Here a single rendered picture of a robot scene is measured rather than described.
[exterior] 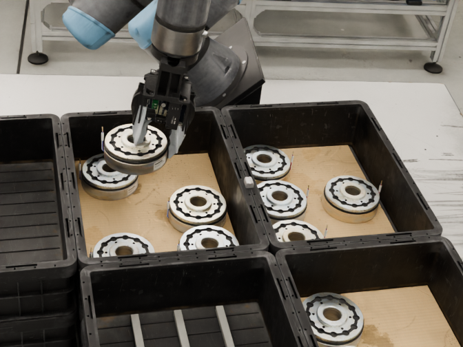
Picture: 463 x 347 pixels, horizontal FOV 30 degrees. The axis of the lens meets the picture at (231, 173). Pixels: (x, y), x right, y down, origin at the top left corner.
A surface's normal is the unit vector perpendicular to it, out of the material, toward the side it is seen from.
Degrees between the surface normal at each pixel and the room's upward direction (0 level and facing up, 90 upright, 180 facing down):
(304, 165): 0
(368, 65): 0
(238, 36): 43
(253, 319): 0
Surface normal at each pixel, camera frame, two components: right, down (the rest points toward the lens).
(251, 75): -0.60, -0.57
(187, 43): 0.40, 0.61
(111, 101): 0.10, -0.78
